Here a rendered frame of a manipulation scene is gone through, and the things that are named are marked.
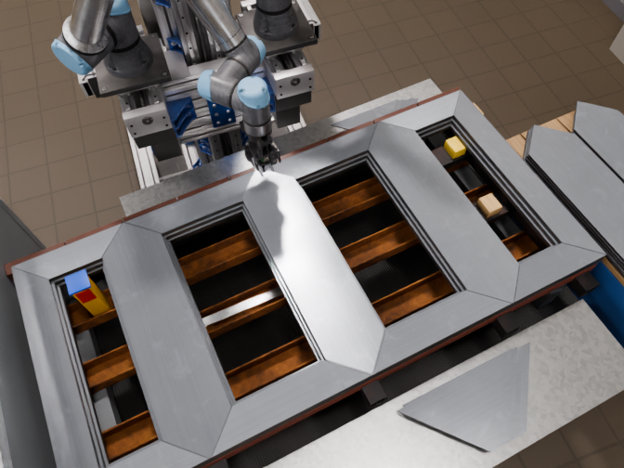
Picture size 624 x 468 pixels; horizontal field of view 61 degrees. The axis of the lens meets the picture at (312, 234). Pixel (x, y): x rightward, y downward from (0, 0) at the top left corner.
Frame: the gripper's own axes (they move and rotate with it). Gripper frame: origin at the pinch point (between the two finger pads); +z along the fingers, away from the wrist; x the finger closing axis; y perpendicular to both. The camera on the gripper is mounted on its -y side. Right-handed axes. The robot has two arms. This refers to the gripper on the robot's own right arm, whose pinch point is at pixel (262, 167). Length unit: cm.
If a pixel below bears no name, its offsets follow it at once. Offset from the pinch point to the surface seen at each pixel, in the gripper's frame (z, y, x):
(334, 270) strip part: 7.1, 37.9, 5.4
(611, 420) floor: 93, 110, 96
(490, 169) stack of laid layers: 10, 27, 69
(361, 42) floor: 93, -131, 115
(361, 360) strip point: 7, 64, 0
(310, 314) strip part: 7.2, 46.7, -6.6
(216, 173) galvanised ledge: 25.4, -24.1, -10.1
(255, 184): 7.1, -0.1, -2.9
